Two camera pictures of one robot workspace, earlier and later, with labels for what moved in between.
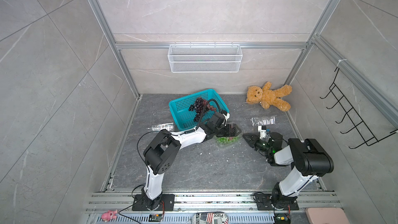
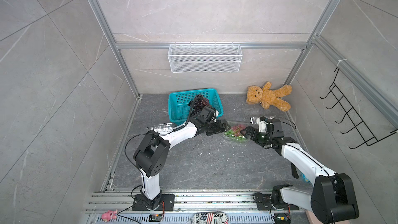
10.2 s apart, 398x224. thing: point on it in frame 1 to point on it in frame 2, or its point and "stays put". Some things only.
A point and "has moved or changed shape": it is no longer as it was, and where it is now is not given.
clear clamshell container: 263,121 stays put
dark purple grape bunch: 199,106 has moved or changed shape
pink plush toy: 108,215 stays put
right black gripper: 254,142 to 255,132
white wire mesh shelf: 204,58 stays put
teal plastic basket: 184,118 has moved or changed shape
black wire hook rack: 359,126 stays put
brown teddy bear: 268,98 stays put
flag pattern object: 210,218 stays put
